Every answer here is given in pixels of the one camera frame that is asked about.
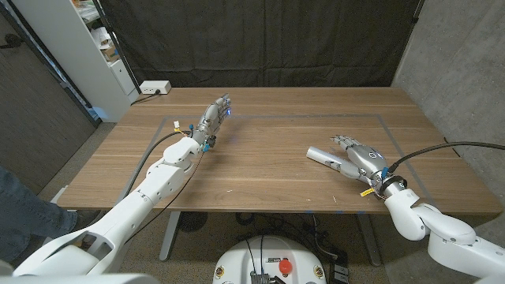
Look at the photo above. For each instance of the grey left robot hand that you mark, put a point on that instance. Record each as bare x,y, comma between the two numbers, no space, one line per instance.
211,118

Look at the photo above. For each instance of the white table leg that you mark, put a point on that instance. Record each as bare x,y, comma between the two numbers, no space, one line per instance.
370,240
169,236

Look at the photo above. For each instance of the white power socket box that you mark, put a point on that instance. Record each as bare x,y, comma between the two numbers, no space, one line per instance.
154,87

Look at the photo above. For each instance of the black fabric backdrop curtain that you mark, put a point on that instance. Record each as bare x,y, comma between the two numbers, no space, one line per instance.
256,43

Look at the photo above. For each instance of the white shelf cabinet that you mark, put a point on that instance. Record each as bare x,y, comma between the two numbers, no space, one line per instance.
75,55

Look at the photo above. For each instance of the red emergency stop button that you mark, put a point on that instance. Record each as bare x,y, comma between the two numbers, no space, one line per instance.
285,266

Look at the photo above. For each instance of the person leg in jeans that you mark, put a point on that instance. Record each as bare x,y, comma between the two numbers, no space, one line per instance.
23,213

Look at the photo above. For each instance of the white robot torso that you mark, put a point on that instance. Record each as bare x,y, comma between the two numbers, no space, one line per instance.
79,279

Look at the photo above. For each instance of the small cardboard box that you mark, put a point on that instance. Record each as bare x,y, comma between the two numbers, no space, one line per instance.
110,53

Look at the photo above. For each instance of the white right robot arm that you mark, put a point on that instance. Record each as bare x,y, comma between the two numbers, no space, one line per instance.
446,232

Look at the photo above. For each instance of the round black floor fan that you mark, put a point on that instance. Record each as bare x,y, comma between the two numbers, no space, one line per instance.
192,221

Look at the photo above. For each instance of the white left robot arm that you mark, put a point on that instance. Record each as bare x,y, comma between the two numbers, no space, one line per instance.
126,213

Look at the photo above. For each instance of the black backdrop stand pole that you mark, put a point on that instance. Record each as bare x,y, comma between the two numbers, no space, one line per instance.
417,10
118,47

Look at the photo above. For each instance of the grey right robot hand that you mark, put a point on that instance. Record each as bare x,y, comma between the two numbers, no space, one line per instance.
369,158

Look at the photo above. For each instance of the black floor power strip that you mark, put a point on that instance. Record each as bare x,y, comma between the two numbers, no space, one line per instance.
339,272

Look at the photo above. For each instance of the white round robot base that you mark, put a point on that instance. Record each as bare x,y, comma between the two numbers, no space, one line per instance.
244,260

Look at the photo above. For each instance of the white plastic wrap roll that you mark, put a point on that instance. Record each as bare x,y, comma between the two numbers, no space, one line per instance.
319,154

